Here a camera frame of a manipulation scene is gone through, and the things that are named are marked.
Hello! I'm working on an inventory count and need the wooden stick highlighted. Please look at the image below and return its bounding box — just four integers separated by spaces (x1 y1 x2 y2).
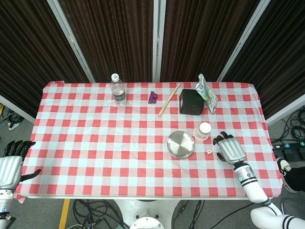
158 83 181 117

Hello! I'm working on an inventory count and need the black floor cable bundle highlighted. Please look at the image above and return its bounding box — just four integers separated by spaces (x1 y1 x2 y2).
271 107 305 144
173 199 254 229
72 199 131 229
0 102 22 131

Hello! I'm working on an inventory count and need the white black sneaker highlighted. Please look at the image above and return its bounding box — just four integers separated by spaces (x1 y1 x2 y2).
276 157 293 191

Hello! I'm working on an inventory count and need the grey partition post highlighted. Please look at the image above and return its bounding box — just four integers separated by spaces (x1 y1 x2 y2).
216 0 280 83
47 0 96 83
152 0 167 83

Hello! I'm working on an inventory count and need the purple plastic block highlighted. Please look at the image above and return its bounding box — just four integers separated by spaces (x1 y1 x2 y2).
148 91 159 104

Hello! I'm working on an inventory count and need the dark brown curtain panel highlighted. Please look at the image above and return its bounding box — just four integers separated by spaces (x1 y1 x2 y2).
160 0 261 83
223 0 305 119
0 0 90 118
58 0 154 83

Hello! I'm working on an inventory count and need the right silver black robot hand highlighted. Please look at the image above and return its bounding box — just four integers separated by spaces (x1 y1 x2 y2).
213 131 246 166

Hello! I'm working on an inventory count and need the black cardboard box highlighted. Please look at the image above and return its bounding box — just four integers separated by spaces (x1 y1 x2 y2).
179 88 205 116

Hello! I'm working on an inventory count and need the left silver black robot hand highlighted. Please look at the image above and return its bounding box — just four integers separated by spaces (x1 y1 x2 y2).
0 140 42 190

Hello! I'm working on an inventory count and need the clear plastic water bottle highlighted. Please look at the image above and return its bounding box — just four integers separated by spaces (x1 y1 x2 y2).
110 73 127 107

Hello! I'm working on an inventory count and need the red white checkered tablecloth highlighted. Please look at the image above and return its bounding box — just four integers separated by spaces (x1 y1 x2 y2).
14 81 284 200

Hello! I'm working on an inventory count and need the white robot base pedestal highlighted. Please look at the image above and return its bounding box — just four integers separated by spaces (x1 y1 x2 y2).
112 199 183 229

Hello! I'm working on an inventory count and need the white paper cup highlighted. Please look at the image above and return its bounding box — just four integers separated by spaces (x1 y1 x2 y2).
193 122 212 141

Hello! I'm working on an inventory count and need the grey partition bottom rail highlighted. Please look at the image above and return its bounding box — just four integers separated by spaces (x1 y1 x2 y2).
265 94 305 127
0 94 37 125

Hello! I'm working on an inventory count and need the black trouser leg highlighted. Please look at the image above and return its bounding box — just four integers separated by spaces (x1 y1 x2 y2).
285 167 305 193

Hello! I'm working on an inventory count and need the silver metal plate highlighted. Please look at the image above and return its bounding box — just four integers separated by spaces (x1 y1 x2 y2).
166 130 196 159

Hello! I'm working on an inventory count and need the black floor box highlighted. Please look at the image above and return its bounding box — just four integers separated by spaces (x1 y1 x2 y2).
273 147 305 161

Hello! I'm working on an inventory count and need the silver printed snack pouch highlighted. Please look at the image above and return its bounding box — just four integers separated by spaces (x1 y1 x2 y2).
195 73 219 114

